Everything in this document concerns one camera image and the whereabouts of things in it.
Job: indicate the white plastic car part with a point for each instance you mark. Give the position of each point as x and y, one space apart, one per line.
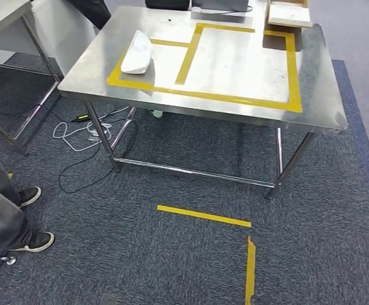
137 54

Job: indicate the black case with yellow label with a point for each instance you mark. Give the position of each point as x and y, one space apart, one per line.
167 4

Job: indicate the small green white object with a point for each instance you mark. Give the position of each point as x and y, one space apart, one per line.
156 113

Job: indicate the yellow tape outline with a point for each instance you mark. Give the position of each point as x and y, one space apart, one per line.
203 94

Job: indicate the long yellow floor tape strip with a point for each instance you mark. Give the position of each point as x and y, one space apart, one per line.
203 216

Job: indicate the cardboard box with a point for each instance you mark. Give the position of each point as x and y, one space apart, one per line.
300 2

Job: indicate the black power brick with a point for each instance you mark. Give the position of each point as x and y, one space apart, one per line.
82 117

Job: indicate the person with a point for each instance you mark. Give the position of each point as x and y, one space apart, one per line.
0 210

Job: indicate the black chair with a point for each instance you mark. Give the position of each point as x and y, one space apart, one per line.
88 10

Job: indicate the white board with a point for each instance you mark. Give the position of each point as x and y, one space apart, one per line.
289 17

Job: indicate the grey laptop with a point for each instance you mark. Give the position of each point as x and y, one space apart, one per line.
219 4

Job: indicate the steel workbench table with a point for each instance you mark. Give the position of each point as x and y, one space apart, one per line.
318 84

